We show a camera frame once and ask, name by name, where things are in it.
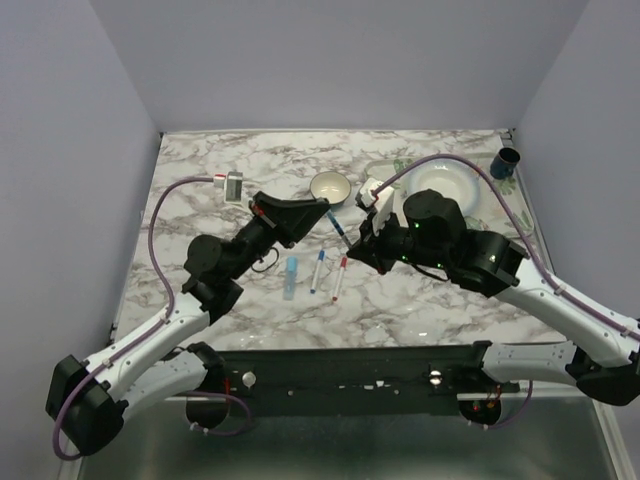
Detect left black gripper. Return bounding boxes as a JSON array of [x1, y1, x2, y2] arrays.
[[230, 195, 334, 283]]

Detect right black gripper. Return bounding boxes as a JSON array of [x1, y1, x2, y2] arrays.
[[348, 201, 450, 272]]

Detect white pen red tip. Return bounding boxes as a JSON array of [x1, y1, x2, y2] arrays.
[[331, 265, 346, 302]]

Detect thin teal blue pen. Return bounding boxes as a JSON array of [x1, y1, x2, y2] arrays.
[[326, 210, 352, 249]]

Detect white pen blue tip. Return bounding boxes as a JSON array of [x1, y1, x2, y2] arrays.
[[310, 249, 325, 294]]

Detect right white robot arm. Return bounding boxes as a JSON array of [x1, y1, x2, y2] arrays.
[[347, 190, 639, 406]]

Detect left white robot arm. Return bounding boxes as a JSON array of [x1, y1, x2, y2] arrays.
[[45, 192, 330, 461]]

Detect teal bowl cream inside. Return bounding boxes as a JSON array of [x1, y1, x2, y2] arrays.
[[309, 171, 352, 206]]

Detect white plate blue rim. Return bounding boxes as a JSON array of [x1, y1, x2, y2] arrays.
[[402, 159, 480, 216]]

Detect floral leaf serving tray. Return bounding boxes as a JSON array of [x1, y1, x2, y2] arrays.
[[392, 152, 535, 239]]

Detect dark blue cup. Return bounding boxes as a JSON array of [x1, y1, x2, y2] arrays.
[[489, 147, 521, 180]]

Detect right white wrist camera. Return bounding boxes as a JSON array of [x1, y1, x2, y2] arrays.
[[355, 177, 395, 236]]

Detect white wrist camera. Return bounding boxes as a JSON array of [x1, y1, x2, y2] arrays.
[[355, 177, 395, 236], [223, 171, 244, 205]]

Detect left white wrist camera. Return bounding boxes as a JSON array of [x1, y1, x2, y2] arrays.
[[223, 171, 244, 205]]

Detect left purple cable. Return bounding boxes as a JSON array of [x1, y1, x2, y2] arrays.
[[52, 174, 226, 460]]

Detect purple cable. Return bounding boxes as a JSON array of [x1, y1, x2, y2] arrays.
[[52, 174, 226, 460], [372, 154, 640, 431]]

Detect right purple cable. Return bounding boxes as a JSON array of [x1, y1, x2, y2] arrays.
[[372, 154, 640, 431]]

